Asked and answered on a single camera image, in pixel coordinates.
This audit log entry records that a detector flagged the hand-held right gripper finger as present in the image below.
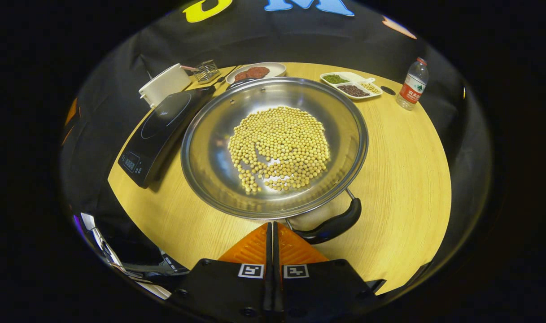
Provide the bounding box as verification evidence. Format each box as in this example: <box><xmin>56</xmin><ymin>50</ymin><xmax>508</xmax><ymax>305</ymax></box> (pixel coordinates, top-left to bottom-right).
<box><xmin>172</xmin><ymin>222</ymin><xmax>273</xmax><ymax>323</ymax></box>
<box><xmin>273</xmin><ymin>221</ymin><xmax>388</xmax><ymax>323</ymax></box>

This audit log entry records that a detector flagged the black induction cooktop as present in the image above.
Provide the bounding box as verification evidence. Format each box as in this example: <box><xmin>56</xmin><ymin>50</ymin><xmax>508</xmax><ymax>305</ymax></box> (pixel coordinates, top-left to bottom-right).
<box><xmin>118</xmin><ymin>85</ymin><xmax>216</xmax><ymax>189</ymax></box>

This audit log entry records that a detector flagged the stainless steel pot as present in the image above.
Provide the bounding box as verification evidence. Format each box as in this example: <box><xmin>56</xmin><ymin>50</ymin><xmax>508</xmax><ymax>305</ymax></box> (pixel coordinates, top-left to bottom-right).
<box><xmin>181</xmin><ymin>77</ymin><xmax>369</xmax><ymax>245</ymax></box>

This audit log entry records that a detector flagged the white toaster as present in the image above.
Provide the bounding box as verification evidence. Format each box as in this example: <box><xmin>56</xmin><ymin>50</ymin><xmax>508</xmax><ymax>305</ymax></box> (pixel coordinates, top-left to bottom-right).
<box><xmin>139</xmin><ymin>63</ymin><xmax>192</xmax><ymax>108</ymax></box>

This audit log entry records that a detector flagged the large heap of soybeans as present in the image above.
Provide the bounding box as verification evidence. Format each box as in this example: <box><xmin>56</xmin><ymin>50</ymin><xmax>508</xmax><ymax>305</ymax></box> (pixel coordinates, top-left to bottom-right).
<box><xmin>228</xmin><ymin>106</ymin><xmax>331</xmax><ymax>193</ymax></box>

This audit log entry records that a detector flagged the pile of dark red beans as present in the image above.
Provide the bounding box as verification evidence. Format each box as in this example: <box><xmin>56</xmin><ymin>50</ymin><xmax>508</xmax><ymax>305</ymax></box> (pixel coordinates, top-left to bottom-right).
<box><xmin>337</xmin><ymin>85</ymin><xmax>371</xmax><ymax>97</ymax></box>

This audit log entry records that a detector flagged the white round plate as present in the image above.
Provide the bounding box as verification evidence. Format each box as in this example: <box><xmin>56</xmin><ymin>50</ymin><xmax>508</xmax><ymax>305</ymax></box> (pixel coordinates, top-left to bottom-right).
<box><xmin>226</xmin><ymin>62</ymin><xmax>287</xmax><ymax>85</ymax></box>

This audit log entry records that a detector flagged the white divided dish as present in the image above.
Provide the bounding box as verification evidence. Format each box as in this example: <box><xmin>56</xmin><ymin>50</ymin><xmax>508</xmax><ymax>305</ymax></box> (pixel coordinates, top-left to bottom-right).
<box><xmin>320</xmin><ymin>71</ymin><xmax>383</xmax><ymax>100</ymax></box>

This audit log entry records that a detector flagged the clear plastic water bottle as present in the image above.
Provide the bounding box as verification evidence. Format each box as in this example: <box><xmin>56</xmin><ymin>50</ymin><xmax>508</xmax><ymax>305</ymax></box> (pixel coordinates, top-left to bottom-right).
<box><xmin>396</xmin><ymin>57</ymin><xmax>429</xmax><ymax>111</ymax></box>

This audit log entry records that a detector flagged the wire mesh holder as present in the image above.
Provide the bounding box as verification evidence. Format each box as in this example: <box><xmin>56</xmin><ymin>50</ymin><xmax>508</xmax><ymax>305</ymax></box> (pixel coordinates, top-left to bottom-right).
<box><xmin>193</xmin><ymin>60</ymin><xmax>221</xmax><ymax>84</ymax></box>

